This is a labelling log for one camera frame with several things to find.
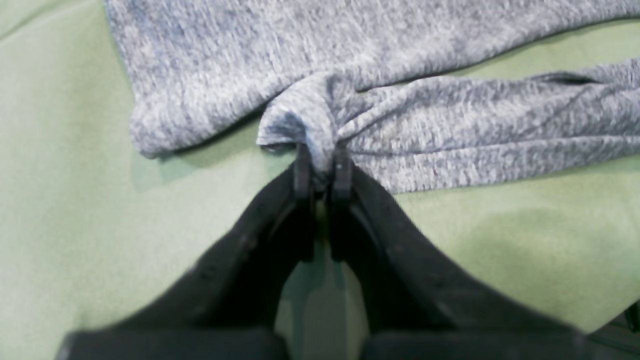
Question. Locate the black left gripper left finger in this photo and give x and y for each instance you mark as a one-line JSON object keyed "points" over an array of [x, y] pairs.
{"points": [[224, 307]]}

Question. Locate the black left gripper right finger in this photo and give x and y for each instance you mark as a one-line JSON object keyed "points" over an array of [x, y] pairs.
{"points": [[419, 303]]}

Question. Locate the grey heathered T-shirt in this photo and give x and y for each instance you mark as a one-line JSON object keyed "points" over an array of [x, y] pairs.
{"points": [[373, 75]]}

